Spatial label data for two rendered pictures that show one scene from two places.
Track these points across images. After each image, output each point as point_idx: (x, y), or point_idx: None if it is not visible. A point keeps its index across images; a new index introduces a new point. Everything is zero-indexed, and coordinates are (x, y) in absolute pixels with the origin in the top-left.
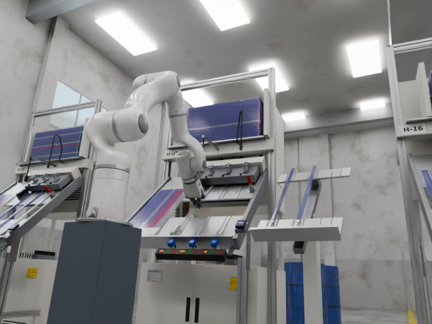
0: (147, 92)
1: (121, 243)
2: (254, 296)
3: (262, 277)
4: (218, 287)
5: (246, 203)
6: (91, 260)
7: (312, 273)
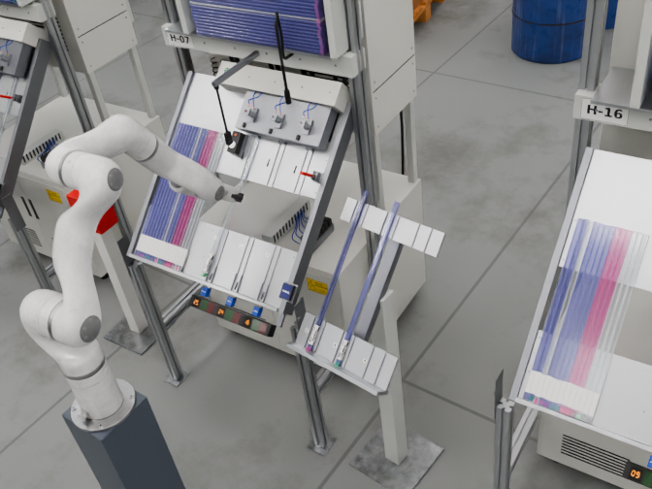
0: (75, 241)
1: (128, 432)
2: (339, 305)
3: (353, 271)
4: None
5: None
6: (105, 459)
7: None
